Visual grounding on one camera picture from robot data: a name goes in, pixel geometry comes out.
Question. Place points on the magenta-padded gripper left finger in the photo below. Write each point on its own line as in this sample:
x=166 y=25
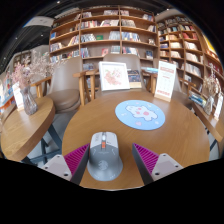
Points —
x=75 y=159

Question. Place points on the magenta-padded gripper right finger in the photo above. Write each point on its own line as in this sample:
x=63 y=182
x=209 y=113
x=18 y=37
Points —
x=146 y=160

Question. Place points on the grey computer mouse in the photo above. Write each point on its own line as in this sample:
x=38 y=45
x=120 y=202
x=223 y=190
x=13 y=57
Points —
x=104 y=158

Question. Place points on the round light blue mouse pad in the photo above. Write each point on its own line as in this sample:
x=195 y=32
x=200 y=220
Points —
x=140 y=115

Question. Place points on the oval wooden side table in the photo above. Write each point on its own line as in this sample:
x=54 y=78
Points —
x=23 y=130

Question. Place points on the beige armchair with wooden arms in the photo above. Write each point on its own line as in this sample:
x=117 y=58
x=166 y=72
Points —
x=65 y=93
x=133 y=63
x=181 y=96

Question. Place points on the glass vase with pink flowers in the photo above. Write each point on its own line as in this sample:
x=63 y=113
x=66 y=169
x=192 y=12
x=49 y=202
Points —
x=28 y=101

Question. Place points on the wooden table with dark legs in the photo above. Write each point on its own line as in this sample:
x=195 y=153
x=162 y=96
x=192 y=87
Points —
x=211 y=123

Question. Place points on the stack of books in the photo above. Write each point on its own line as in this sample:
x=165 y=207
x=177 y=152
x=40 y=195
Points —
x=197 y=99

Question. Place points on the white and red standing sign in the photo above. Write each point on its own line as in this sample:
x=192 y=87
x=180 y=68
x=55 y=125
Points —
x=165 y=81

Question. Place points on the dark cover book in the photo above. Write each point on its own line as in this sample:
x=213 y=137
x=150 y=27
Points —
x=134 y=78

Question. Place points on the glass vase with dried flowers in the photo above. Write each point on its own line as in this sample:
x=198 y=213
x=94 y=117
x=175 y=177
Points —
x=208 y=105

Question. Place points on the small white sign card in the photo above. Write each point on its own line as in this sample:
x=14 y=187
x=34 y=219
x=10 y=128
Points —
x=18 y=97
x=219 y=107

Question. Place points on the light blue book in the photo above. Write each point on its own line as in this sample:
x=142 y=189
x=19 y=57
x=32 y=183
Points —
x=150 y=70

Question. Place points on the white framed pink flower picture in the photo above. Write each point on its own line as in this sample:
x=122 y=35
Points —
x=114 y=76

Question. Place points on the distant wooden bookshelf unit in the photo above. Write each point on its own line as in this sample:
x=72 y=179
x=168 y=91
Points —
x=21 y=59

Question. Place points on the curved wooden bookshelf unit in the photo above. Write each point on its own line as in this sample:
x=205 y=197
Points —
x=190 y=53

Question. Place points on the wide wooden bookshelf unit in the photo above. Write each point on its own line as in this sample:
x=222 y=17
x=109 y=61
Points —
x=100 y=33

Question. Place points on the white hanging ceiling panel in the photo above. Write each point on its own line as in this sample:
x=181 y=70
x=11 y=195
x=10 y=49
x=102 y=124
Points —
x=39 y=21

